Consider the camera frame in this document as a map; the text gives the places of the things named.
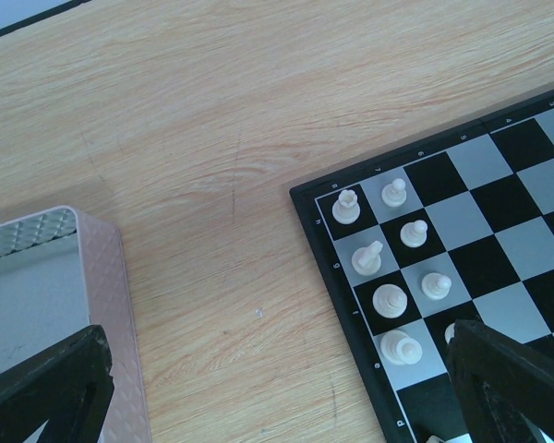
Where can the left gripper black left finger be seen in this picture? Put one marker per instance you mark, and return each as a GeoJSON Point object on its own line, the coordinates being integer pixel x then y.
{"type": "Point", "coordinates": [64, 390]}

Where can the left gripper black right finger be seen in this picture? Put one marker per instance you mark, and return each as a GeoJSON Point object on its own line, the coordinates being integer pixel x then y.
{"type": "Point", "coordinates": [505, 389]}

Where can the silver tin lid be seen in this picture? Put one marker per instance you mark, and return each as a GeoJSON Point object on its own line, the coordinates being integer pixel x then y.
{"type": "Point", "coordinates": [60, 271]}

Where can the black silver chess board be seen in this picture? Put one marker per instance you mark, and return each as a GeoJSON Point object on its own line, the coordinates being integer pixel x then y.
{"type": "Point", "coordinates": [486, 191]}

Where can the white bishop chess piece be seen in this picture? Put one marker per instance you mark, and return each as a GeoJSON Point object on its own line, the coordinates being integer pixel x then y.
{"type": "Point", "coordinates": [390, 301]}

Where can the white knight chess piece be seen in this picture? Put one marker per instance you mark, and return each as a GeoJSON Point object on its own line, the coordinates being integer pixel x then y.
{"type": "Point", "coordinates": [366, 260]}

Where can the white rook chess piece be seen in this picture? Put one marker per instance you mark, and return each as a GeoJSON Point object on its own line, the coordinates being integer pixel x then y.
{"type": "Point", "coordinates": [346, 210]}

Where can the white pawn on e-file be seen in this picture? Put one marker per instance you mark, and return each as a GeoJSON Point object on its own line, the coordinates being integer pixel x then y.
{"type": "Point", "coordinates": [449, 333]}

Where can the white pawn on f-file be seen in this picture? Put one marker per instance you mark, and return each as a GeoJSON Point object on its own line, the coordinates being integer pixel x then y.
{"type": "Point", "coordinates": [436, 286]}

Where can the white pawn on g-file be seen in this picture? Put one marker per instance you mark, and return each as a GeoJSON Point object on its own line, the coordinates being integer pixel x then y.
{"type": "Point", "coordinates": [414, 234]}

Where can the white pawn on h-file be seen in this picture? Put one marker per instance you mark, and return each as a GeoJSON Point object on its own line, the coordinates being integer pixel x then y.
{"type": "Point", "coordinates": [394, 193]}

